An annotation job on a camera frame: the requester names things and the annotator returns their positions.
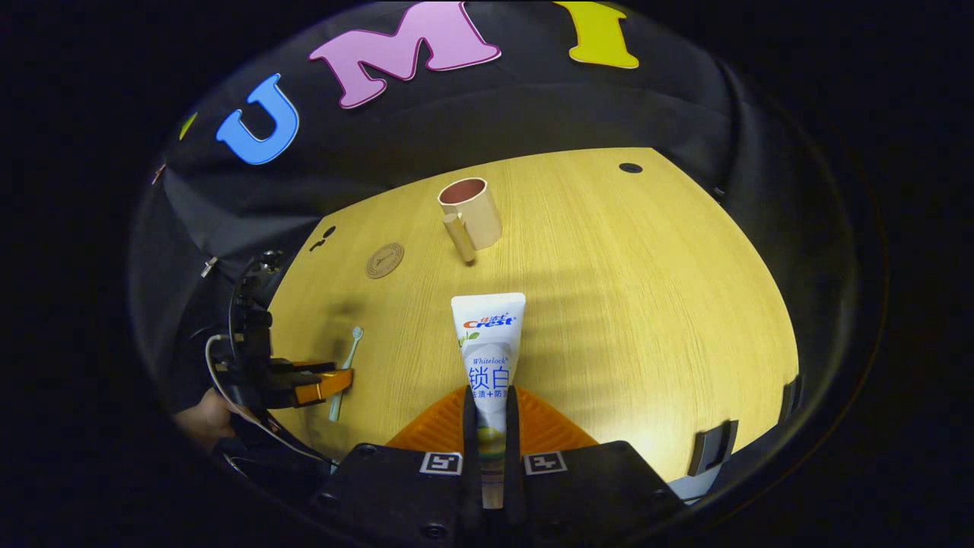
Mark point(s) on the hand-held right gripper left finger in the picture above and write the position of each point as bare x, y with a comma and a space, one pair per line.
470, 441

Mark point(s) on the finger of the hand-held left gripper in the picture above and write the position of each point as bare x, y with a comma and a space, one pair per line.
304, 366
323, 388

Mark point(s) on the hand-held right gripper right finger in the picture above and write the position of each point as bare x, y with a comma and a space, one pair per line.
513, 441

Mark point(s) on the pale green toothbrush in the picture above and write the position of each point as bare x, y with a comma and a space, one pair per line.
348, 354

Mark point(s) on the white toothpaste tube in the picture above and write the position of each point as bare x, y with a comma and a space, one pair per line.
488, 342

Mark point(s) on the round wooden coaster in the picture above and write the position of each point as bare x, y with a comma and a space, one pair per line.
384, 261

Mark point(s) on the beige cup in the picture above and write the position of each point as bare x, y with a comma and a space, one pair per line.
479, 221

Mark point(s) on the wooden desktop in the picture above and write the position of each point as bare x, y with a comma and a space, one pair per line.
624, 304

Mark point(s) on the silver cloth clip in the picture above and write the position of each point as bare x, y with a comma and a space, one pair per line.
210, 266

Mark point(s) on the black backdrop cloth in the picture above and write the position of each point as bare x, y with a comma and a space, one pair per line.
494, 114

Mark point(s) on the black desk bracket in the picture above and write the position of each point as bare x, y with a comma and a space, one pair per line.
711, 449
791, 397

